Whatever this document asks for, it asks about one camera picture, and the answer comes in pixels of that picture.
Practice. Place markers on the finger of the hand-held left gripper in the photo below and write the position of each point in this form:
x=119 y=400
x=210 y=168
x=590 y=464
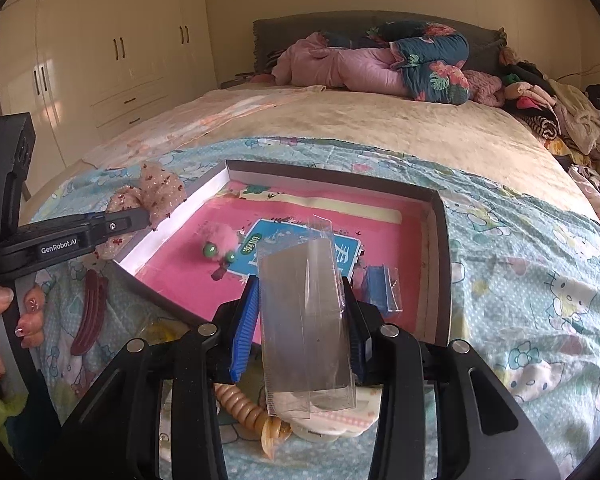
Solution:
x=122 y=224

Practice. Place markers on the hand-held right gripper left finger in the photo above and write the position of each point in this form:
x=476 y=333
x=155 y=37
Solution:
x=244 y=332

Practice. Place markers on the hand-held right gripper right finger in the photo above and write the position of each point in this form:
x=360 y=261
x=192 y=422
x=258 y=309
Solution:
x=360 y=360

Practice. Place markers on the pink floral scrunchie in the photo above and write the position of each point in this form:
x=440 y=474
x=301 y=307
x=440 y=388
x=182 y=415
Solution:
x=155 y=185

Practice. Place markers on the clear plastic packet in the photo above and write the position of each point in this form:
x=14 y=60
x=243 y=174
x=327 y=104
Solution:
x=305 y=320

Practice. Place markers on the white hair claw clip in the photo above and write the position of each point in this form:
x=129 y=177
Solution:
x=330 y=422

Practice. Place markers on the dark red hair clip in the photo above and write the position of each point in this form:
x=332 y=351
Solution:
x=87 y=315

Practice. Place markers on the cardboard box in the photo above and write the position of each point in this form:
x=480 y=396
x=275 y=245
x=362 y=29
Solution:
x=437 y=270

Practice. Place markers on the pink printed paper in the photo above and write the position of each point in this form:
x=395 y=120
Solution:
x=180 y=240

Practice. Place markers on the small blue box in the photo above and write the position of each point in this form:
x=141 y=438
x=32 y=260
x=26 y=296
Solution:
x=377 y=290

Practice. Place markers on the light pink floral sheet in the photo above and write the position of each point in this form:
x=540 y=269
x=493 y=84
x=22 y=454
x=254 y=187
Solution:
x=180 y=120

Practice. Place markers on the cream wardrobe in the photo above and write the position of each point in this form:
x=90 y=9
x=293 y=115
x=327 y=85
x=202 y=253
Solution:
x=105 y=35

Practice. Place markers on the cartoon cat printed blanket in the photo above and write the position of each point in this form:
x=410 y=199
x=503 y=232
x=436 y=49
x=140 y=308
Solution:
x=530 y=285

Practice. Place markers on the cream bedspread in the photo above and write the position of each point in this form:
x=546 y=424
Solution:
x=380 y=125

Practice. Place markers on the grey headboard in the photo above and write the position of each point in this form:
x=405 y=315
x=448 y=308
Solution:
x=280 y=30

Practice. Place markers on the pink quilt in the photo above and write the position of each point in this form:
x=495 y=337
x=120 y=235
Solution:
x=340 y=67

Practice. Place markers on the teal floral quilt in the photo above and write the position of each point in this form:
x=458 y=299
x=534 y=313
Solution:
x=430 y=50

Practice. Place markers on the pile of clothes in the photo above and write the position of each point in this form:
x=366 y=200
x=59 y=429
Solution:
x=565 y=105

